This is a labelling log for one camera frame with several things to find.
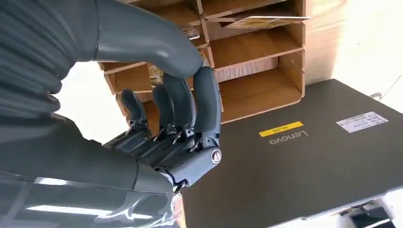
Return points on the grey laptop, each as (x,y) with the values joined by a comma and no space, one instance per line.
(299,163)

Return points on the wooden card sorting box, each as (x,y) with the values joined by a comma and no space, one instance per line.
(252,50)

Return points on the printed yellow card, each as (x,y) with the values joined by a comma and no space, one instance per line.
(264,22)

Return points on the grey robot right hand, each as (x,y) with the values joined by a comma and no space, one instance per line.
(78,176)

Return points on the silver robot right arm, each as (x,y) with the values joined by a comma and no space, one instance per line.
(31,47)

